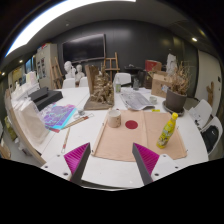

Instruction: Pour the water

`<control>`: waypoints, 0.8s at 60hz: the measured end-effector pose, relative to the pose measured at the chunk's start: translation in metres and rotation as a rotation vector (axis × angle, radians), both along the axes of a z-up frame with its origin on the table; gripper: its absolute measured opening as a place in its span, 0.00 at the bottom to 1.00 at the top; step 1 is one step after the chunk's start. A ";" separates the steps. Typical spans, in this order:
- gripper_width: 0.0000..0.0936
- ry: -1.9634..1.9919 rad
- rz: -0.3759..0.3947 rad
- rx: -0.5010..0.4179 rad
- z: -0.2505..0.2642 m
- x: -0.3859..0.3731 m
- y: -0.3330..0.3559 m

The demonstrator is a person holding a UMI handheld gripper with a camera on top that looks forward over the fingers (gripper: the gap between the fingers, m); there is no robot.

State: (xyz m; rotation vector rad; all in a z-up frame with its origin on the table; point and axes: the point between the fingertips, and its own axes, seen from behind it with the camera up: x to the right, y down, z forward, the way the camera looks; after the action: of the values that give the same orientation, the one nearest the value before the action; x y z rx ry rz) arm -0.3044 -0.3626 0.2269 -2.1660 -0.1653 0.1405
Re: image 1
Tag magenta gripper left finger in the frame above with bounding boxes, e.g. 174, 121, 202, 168
64, 143, 90, 184

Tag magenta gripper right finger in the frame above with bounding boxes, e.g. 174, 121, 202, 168
132, 143, 159, 185

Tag beige cloth mat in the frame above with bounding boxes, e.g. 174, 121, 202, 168
92, 110, 187, 162

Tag red round coaster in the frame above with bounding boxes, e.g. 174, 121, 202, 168
125, 120, 138, 129

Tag yellow drink bottle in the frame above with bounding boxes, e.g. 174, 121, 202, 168
156, 113, 178, 149

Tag beige ceramic mug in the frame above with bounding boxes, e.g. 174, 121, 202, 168
107, 110, 121, 128

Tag newspaper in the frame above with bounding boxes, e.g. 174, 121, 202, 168
120, 92, 154, 110

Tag white canvas panel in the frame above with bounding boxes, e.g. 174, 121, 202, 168
13, 98, 49, 147

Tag black box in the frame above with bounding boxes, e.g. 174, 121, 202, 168
29, 87, 63, 111

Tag dark pot with dry plant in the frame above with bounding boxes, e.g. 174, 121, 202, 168
165, 62, 191, 114

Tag white chair right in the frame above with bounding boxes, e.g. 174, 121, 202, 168
189, 99, 223, 154

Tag white chair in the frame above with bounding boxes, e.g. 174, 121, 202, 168
189, 99, 223, 154
113, 73, 131, 85

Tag brown wooden sculpture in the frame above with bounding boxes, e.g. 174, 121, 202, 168
84, 65, 114, 110

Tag cardboard box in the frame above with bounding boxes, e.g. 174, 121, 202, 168
151, 74, 172, 98

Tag small clear bottle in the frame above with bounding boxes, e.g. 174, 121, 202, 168
115, 76, 121, 93

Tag white plaster bust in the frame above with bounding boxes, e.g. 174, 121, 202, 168
64, 61, 76, 79
75, 64, 85, 84

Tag white chair far side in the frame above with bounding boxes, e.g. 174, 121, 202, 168
113, 73, 131, 85

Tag wooden easel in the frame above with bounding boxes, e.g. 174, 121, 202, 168
103, 53, 120, 80

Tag black wall screen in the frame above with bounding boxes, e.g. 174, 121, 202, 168
62, 34, 105, 63

